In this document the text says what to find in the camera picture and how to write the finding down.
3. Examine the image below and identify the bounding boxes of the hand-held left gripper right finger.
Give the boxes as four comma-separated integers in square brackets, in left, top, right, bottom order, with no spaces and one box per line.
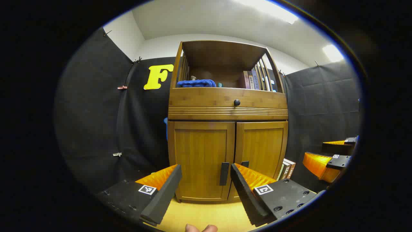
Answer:
[230,163,318,227]

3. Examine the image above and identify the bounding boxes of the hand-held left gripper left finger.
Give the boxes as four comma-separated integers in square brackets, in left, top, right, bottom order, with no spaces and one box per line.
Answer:
[96,164,183,227]

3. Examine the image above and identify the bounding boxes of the blue cloth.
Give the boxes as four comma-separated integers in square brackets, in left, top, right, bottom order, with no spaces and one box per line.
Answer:
[177,79,217,88]

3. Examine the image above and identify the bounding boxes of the black backdrop cloth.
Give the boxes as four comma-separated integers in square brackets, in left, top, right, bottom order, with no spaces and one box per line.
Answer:
[54,27,360,194]

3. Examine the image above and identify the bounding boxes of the ceiling light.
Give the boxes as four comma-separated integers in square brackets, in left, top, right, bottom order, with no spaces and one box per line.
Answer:
[323,44,345,63]

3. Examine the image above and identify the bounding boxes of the brown book with white label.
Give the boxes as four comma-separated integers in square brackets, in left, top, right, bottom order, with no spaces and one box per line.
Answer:
[283,158,296,179]

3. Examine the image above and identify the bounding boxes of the wooden drawer with black knob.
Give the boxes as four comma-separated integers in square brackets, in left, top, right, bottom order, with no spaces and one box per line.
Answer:
[168,88,288,120]

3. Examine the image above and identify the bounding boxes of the wooden cabinet door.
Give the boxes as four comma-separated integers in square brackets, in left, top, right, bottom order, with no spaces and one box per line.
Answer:
[228,121,288,200]
[168,121,235,202]

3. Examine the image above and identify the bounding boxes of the grey brown book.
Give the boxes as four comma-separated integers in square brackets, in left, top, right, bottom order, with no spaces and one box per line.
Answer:
[281,160,292,179]

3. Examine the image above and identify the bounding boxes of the wooden double-door shoe cabinet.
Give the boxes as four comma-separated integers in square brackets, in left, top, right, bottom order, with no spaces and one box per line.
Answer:
[167,40,289,203]

